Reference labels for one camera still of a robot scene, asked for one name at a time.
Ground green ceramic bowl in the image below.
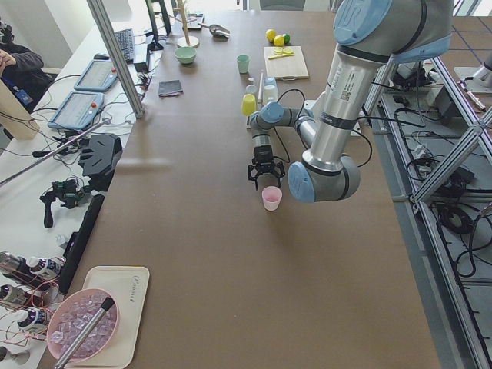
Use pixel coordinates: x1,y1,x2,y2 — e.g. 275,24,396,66
175,46,197,65

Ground lower teach pendant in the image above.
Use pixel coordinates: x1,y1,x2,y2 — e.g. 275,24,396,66
48,91,105,130

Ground lemon slices on board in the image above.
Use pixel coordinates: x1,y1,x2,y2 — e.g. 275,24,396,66
268,47,294,60

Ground wooden mug tree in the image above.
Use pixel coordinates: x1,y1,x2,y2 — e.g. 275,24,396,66
169,0,200,48

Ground cream plastic tray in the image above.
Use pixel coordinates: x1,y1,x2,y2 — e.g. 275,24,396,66
66,266,150,368

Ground white wooden cup holder rack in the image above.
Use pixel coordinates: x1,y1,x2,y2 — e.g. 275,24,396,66
245,69,268,111

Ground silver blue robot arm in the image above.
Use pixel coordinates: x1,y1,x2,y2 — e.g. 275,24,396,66
248,0,454,203

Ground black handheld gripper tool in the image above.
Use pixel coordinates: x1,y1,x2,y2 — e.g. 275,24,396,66
39,179,91,228

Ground yellow lemon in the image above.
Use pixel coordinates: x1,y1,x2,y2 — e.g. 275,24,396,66
273,35,285,47
265,28,277,42

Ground black gripper stand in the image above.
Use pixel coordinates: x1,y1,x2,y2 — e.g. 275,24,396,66
78,134,122,194

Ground metal scoop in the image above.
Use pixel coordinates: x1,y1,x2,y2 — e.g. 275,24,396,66
199,22,231,38

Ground upper teach pendant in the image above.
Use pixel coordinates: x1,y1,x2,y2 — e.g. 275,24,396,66
74,60,118,92

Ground black keyboard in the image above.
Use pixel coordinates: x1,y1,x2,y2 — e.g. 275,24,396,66
114,28,135,64

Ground yellow plastic cup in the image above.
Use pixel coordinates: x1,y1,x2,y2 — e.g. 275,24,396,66
241,94,257,116

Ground aluminium frame post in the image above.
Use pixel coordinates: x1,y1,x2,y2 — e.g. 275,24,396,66
87,0,145,119

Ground wooden cutting board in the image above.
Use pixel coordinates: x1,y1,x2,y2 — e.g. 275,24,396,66
263,46,309,80

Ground seated person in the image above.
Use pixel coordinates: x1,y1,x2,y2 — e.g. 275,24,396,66
1,22,53,112

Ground tea bottle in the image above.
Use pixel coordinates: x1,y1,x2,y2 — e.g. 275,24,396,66
26,257,63,280
13,307,52,334

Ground black flat bar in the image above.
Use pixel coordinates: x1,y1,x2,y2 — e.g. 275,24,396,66
58,194,105,296

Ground teach pendant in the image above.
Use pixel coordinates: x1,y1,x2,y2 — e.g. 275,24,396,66
48,91,105,130
74,60,118,92

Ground computer mouse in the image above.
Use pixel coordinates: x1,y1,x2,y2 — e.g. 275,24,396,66
93,53,110,61

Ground dark grey folded cloth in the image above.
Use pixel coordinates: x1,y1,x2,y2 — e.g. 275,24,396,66
158,80,183,97

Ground mint green plastic cup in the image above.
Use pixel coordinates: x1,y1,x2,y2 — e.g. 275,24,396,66
236,55,250,74

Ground pink bowl of ice cubes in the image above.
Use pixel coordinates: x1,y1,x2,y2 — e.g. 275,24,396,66
46,288,119,363

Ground white plastic cup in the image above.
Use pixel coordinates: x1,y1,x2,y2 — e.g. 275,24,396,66
262,85,278,105

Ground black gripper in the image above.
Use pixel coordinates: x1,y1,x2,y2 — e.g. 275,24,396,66
248,145,285,190

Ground metal spoon black tip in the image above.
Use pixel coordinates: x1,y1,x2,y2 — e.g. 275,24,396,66
54,297,115,369

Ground pink plastic cup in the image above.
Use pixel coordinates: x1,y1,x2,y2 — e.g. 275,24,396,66
261,186,283,211

